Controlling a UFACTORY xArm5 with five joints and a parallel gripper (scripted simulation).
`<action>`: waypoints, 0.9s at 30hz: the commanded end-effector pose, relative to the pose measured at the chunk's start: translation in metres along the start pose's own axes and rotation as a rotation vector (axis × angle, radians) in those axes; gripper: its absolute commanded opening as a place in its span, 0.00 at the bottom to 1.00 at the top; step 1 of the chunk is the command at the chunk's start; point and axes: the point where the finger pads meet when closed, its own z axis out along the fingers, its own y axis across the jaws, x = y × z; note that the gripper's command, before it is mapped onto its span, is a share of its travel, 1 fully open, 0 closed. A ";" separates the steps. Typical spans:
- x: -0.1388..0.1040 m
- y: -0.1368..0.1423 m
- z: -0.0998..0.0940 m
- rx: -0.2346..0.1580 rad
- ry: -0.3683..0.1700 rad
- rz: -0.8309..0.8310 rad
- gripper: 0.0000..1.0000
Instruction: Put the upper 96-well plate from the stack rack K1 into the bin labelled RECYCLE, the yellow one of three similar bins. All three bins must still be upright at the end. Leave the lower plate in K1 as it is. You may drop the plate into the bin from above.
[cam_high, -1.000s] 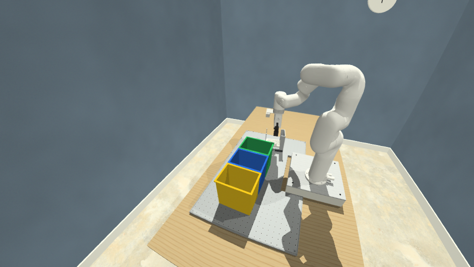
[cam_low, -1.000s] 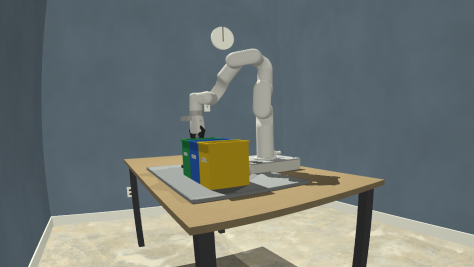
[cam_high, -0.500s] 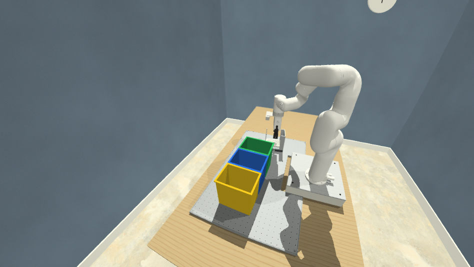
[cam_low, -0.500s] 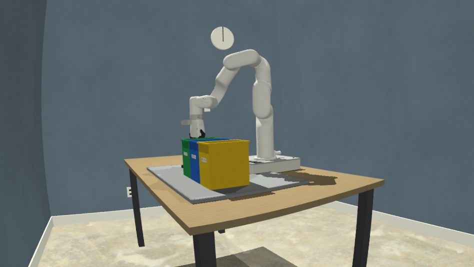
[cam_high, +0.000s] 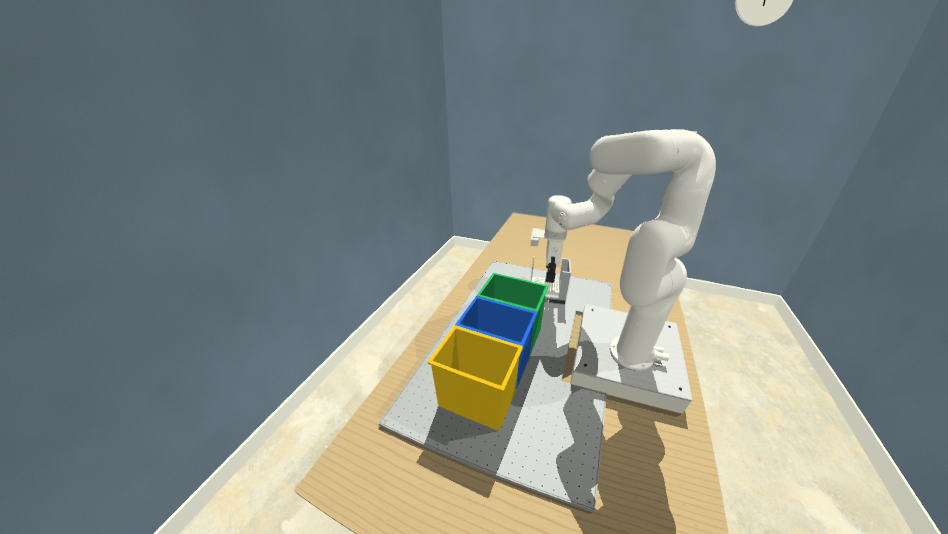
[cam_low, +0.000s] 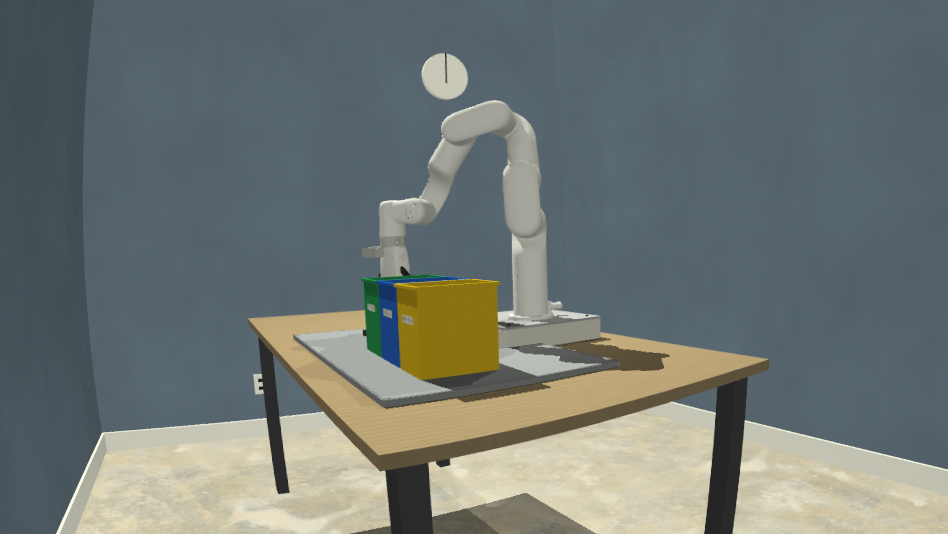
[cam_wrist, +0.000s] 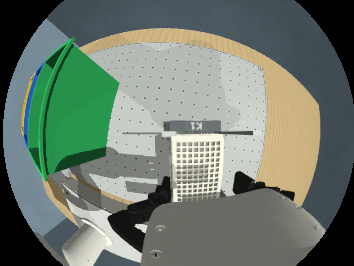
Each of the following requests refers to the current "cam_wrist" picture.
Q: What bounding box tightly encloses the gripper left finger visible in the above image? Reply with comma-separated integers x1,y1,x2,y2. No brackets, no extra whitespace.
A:
107,176,171,253

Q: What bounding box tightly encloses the blue open-top bin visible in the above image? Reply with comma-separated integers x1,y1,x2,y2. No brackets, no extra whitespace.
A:
23,62,45,149

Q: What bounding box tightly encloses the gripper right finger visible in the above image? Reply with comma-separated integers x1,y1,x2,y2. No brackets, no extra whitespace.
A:
233,171,295,201

